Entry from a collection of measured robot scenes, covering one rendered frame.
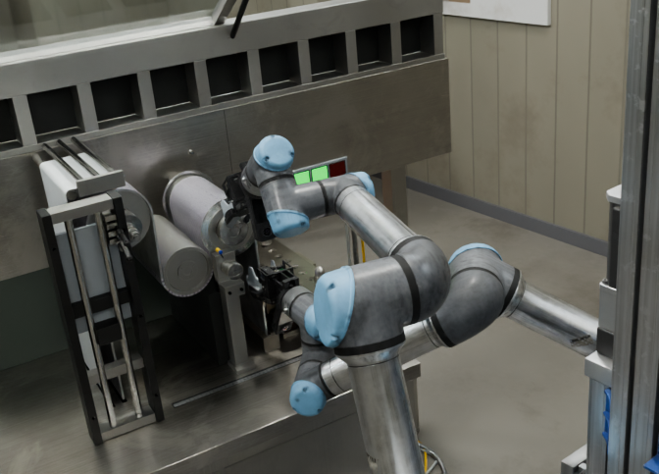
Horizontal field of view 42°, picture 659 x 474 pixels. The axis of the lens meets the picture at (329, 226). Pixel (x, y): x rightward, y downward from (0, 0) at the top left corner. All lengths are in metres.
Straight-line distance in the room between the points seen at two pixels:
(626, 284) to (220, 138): 1.35
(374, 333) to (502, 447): 2.02
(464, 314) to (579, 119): 3.00
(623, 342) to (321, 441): 0.95
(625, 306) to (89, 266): 1.07
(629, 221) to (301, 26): 1.37
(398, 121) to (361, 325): 1.36
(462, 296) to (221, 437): 0.62
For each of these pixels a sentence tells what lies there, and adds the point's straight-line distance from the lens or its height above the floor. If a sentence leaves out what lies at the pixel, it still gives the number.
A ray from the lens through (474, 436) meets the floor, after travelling 3.36.
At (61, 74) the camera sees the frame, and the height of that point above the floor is 1.61.
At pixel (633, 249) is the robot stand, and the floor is 1.50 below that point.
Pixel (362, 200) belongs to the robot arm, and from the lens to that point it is 1.62.
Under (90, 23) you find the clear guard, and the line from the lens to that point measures 2.12.
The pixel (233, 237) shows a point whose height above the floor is 1.23.
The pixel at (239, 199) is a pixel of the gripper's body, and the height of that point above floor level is 1.37.
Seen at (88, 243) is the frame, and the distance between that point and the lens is 1.82.
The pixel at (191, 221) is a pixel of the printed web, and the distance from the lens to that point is 2.09.
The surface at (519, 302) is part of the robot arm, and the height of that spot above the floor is 1.16.
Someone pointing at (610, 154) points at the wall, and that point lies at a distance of 4.52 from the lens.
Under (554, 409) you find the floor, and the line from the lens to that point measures 3.51.
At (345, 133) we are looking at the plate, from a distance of 2.52.
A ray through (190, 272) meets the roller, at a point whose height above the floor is 1.17.
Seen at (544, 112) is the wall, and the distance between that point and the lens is 4.72.
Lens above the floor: 2.03
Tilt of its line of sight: 23 degrees down
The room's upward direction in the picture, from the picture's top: 5 degrees counter-clockwise
